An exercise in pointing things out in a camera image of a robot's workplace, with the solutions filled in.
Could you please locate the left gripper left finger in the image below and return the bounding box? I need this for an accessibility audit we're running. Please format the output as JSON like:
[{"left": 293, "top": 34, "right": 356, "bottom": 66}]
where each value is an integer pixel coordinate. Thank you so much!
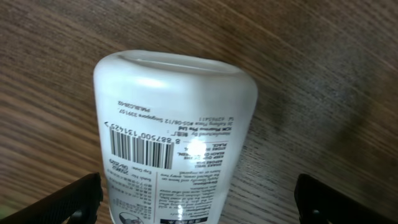
[{"left": 1, "top": 173, "right": 103, "bottom": 224}]

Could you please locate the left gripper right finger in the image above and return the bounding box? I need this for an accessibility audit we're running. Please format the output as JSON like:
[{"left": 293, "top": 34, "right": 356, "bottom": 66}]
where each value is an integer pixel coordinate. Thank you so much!
[{"left": 294, "top": 174, "right": 395, "bottom": 224}]

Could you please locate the white spray bottle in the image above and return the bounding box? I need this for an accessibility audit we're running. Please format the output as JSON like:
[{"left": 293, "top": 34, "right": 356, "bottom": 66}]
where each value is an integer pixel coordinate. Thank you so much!
[{"left": 93, "top": 50, "right": 258, "bottom": 224}]

